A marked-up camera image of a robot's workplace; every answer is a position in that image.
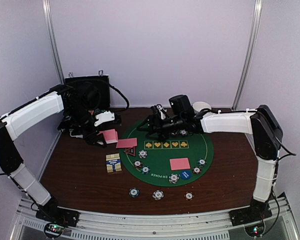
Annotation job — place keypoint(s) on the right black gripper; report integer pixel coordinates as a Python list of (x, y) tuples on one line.
[(153, 119)]

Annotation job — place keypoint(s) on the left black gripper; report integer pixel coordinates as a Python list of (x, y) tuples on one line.
[(91, 139)]

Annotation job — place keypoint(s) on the pink backed card deck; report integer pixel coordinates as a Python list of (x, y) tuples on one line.
[(110, 136)]

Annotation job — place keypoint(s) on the red black triangular button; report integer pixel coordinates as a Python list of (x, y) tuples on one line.
[(130, 151)]

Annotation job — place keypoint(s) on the green blue chip mat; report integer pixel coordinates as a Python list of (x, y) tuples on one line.
[(145, 170), (201, 162)]

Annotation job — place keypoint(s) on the blue chip stack mat bottom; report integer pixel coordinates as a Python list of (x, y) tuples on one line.
[(173, 178)]

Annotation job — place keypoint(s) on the blue round blind button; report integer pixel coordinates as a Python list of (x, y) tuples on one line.
[(185, 174)]

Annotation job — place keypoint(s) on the dark blue chip stack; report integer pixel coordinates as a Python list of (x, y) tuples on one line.
[(134, 192)]

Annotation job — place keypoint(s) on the brown red chip stack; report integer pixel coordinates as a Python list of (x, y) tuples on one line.
[(189, 196)]

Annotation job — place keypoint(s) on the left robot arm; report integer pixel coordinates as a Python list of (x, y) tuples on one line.
[(22, 134)]

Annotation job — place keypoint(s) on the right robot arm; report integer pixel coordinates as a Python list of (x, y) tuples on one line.
[(197, 118)]

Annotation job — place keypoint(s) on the gold card deck box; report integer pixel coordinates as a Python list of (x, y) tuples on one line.
[(113, 163)]

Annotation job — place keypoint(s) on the round green poker mat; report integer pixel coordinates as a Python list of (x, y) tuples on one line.
[(192, 146)]

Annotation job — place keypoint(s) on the black chip carrying case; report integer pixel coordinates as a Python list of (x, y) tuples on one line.
[(90, 85)]

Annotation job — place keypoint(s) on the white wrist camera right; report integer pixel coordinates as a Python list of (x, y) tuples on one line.
[(162, 111)]

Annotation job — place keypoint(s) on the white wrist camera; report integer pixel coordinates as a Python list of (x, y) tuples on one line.
[(104, 117), (162, 111)]

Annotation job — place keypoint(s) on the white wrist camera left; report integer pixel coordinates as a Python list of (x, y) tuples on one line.
[(104, 117)]

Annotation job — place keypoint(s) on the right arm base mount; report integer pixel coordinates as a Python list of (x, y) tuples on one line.
[(247, 215)]

